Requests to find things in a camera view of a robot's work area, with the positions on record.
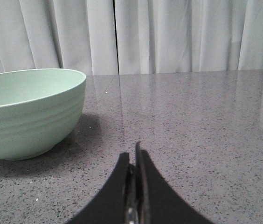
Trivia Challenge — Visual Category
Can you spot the green bowl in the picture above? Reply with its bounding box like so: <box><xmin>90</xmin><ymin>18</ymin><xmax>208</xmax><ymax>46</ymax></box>
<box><xmin>0</xmin><ymin>69</ymin><xmax>86</xmax><ymax>161</ymax></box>

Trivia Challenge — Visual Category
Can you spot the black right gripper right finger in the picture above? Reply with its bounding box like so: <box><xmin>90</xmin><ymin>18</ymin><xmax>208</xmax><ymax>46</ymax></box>
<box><xmin>136</xmin><ymin>141</ymin><xmax>212</xmax><ymax>224</ymax></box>

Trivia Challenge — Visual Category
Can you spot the white curtain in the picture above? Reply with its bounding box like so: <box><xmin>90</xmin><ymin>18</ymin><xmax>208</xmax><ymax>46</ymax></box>
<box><xmin>0</xmin><ymin>0</ymin><xmax>263</xmax><ymax>75</ymax></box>

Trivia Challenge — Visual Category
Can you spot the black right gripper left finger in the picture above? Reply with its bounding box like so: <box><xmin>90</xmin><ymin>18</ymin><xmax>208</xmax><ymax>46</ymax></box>
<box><xmin>67</xmin><ymin>153</ymin><xmax>136</xmax><ymax>224</ymax></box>

